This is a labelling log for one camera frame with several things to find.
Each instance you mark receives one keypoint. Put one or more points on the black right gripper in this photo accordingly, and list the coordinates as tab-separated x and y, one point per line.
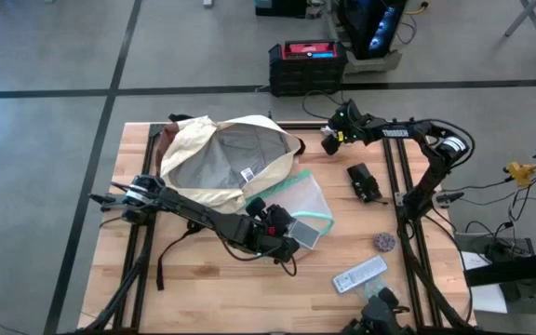
349	125

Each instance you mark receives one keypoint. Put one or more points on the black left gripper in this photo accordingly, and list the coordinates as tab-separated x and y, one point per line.
254	232

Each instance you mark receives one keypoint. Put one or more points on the grey square card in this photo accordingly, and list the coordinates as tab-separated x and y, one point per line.
305	235

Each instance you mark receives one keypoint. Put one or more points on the clear mesh pouch teal trim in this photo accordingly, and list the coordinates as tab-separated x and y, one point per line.
305	200

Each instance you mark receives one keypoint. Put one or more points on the black wallet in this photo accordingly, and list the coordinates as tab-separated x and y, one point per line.
361	179

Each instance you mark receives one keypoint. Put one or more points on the white remote control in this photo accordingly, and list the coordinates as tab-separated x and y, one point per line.
360	274

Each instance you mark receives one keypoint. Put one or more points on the cream canvas backpack brown base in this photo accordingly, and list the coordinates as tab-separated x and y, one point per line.
221	158

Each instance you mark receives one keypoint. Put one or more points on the round patterned coaster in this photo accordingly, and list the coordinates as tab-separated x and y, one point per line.
384	242

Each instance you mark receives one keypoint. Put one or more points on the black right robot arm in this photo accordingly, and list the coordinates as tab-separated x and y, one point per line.
431	181

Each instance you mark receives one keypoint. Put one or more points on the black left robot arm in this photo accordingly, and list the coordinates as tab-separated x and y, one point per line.
193	211

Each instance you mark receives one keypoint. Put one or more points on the red and black toolbox stack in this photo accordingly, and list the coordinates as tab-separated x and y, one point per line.
307	74

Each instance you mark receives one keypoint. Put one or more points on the grey tower platform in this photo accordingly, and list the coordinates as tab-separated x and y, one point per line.
375	65

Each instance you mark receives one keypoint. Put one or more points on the small clear plastic packet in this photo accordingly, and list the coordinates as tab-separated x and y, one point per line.
374	287

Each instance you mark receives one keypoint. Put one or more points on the dark grey bulky gadget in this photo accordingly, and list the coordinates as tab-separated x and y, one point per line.
377	316

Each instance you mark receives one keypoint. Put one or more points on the black computer tower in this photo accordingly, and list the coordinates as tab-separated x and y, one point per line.
370	28

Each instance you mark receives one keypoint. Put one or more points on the black equipment box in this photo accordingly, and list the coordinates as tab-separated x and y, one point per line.
279	8

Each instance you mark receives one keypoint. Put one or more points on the white paper sheets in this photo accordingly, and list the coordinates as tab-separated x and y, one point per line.
486	298

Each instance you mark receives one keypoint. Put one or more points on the black beam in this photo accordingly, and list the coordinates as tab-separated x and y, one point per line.
519	269

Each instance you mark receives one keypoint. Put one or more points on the grey metal stand leg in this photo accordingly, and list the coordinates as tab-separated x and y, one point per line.
521	18

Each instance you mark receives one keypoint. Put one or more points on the black aluminium table frame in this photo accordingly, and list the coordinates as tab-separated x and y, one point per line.
314	125

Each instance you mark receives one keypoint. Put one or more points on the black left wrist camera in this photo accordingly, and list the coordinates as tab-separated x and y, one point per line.
256	207

